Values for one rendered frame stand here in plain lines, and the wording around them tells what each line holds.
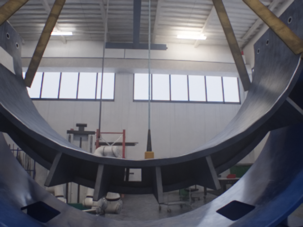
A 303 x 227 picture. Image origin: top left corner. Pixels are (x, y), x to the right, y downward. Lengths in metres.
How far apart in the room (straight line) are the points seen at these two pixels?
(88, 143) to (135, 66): 9.57
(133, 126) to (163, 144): 1.78
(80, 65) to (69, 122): 3.01
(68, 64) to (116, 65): 2.52
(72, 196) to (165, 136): 9.45
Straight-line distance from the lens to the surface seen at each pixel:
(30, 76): 2.02
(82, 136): 2.92
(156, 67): 12.20
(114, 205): 2.61
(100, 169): 1.06
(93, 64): 12.37
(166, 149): 11.92
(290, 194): 1.29
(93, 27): 12.65
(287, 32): 1.57
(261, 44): 2.09
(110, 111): 12.16
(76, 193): 2.92
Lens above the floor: 1.37
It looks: 13 degrees up
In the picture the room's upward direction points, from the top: straight up
